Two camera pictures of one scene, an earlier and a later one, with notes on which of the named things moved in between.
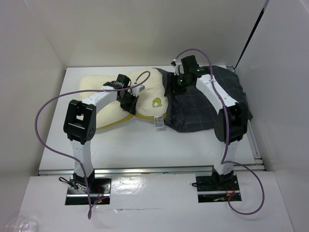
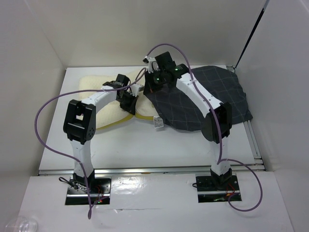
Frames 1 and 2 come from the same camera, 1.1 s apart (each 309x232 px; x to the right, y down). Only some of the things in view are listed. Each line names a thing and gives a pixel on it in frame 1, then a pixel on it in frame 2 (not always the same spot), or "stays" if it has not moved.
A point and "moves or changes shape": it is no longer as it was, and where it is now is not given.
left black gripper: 131,107 stays
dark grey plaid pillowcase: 191,110 moves or changes shape
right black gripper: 171,79 -> 149,87
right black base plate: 234,188 stays
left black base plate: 98,187 stays
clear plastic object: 24,224 stays
